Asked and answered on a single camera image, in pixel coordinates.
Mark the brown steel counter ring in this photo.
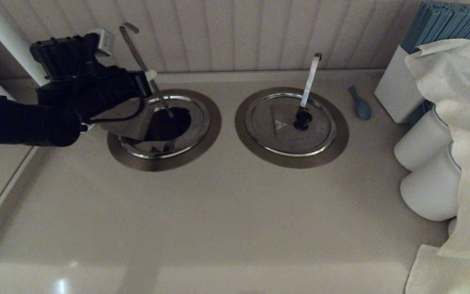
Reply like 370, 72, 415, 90
235, 87, 350, 169
108, 89, 222, 172

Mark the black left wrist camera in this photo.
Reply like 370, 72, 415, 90
30, 28, 116, 81

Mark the white rectangular holder box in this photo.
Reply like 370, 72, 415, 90
375, 45, 424, 124

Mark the dark recessed soup pot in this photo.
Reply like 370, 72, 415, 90
144, 107, 192, 143

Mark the white woven cloth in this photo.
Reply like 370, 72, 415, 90
405, 39, 470, 294

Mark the blue ribbed object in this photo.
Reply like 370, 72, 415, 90
408, 100, 435, 127

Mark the blue plastic rice paddle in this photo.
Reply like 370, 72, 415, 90
349, 85, 373, 121

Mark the white cylindrical cup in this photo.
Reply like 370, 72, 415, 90
400, 141, 462, 222
394, 107, 452, 172

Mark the blue sticks bundle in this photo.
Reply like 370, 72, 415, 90
400, 1, 470, 54

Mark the round steel hinged lid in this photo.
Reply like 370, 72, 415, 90
246, 93, 337, 157
100, 95, 211, 160

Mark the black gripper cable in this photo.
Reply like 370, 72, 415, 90
81, 96, 146, 124

